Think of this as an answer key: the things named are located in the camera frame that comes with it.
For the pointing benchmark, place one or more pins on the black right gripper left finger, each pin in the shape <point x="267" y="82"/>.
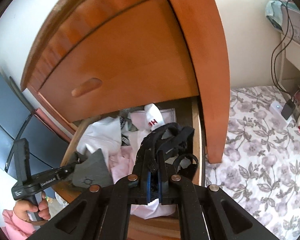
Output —
<point x="141" y="192"/>

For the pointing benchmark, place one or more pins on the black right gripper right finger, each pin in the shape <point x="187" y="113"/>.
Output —
<point x="167" y="194"/>

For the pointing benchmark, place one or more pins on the black strappy garment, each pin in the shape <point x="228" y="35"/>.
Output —
<point x="173" y="141"/>

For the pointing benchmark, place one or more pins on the grey fabric garment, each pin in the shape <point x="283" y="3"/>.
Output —
<point x="89" y="170"/>

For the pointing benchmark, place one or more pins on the person's left hand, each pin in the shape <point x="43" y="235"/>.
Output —
<point x="23" y="207"/>

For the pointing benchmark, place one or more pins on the pink garment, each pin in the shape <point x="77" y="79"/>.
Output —
<point x="121" y="164"/>

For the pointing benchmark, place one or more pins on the pink sleeve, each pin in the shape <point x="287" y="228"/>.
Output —
<point x="15" y="228"/>

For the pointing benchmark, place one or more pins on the open lower wooden drawer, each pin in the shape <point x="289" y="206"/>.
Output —
<point x="187" y="114"/>

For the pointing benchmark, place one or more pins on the white folded garment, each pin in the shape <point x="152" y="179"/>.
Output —
<point x="104" y="134"/>

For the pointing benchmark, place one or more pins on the white sock red lettering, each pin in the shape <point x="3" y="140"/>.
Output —
<point x="149" y="119"/>

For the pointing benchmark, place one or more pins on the dark blue panel board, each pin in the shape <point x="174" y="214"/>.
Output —
<point x="18" y="122"/>

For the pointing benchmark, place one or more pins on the floral purple bedsheet mattress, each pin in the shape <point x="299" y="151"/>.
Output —
<point x="260" y="167"/>

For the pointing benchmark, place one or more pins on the closed upper wooden drawer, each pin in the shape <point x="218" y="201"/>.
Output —
<point x="138" y="57"/>

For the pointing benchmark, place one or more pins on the white small device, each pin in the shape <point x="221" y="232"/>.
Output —
<point x="276" y="110"/>

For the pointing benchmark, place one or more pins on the wooden nightstand cabinet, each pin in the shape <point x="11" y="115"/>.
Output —
<point x="72" y="21"/>

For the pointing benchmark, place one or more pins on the black power adapter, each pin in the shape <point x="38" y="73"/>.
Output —
<point x="288" y="109"/>

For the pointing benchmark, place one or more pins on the teal plastic bag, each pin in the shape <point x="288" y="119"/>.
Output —
<point x="276" y="13"/>

